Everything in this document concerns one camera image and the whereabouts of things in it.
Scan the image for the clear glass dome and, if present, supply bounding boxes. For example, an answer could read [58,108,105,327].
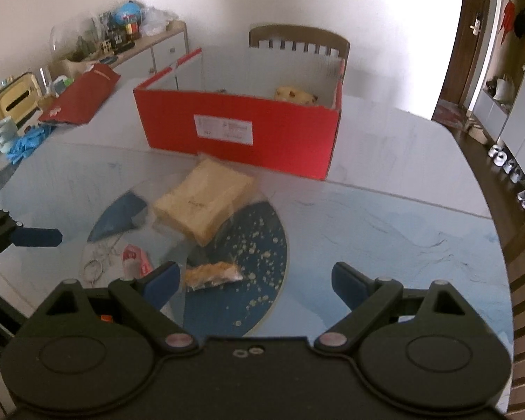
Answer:
[49,20,103,62]

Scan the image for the yellow tissue box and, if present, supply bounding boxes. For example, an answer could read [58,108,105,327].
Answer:
[0,72,42,123]

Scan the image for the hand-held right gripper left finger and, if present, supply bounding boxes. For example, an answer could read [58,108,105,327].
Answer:
[26,261,201,353]

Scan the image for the cluster of small bottles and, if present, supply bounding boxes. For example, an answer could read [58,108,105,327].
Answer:
[98,17,141,53]

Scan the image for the pale green mug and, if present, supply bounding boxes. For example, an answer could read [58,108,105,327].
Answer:
[0,117,20,154]

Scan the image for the dark wooden chair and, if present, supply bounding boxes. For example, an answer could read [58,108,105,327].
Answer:
[248,25,351,60]

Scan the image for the red box lid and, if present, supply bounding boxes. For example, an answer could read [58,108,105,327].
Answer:
[38,63,121,127]

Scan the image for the yellow brown-spotted object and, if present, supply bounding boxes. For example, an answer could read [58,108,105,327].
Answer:
[275,86,319,106]

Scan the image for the red hanging ornament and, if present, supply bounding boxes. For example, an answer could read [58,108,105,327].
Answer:
[501,0,519,47]

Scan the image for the row of shoes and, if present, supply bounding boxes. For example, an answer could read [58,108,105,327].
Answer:
[488,142,525,217]

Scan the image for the beige block in clear bag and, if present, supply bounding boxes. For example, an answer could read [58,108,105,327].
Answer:
[151,151,263,248]

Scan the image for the clear snack packet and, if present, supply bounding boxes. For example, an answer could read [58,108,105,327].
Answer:
[181,260,243,292]

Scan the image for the metal key rings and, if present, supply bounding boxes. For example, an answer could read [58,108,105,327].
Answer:
[81,245,114,285]

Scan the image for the blue speckled plate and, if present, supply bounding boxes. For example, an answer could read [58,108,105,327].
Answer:
[82,179,289,337]

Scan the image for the brown wooden door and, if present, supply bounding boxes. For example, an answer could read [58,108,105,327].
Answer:
[433,0,497,119]

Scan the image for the blue gloves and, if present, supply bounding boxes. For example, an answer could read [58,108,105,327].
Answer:
[6,125,55,162]

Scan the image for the blue globe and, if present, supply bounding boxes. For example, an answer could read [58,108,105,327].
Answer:
[114,2,143,25]

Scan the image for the red white packet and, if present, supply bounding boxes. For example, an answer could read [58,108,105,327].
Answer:
[120,245,152,278]

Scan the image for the white wooden-top sideboard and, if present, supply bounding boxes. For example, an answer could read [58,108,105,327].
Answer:
[48,20,189,84]

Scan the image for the green white packet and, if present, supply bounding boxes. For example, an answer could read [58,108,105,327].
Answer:
[50,74,75,97]

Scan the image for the white tote bag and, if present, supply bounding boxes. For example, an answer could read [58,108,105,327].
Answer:
[494,76,515,101]

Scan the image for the white wall cupboard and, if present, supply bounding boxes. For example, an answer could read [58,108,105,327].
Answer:
[472,65,525,176]

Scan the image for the clear plastic bag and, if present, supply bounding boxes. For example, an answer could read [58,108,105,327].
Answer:
[140,6,176,36]

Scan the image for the red cardboard box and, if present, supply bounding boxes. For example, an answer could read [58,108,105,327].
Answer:
[132,47,346,181]

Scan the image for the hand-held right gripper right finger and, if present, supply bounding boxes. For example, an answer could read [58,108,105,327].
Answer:
[315,261,477,352]

